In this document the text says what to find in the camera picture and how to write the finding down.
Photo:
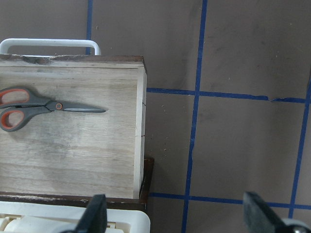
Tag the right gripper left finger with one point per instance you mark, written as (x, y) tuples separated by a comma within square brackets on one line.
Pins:
[(94, 218)]

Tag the white drawer handle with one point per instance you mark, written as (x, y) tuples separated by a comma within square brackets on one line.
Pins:
[(6, 44)]

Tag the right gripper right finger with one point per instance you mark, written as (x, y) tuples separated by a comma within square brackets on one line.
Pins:
[(260, 218)]

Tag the white plastic tray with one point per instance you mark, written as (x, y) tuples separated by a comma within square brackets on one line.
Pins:
[(20, 217)]

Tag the wooden drawer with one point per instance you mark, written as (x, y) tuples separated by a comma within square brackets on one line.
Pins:
[(77, 154)]

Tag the grey orange scissors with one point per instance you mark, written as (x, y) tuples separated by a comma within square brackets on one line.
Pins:
[(35, 105)]

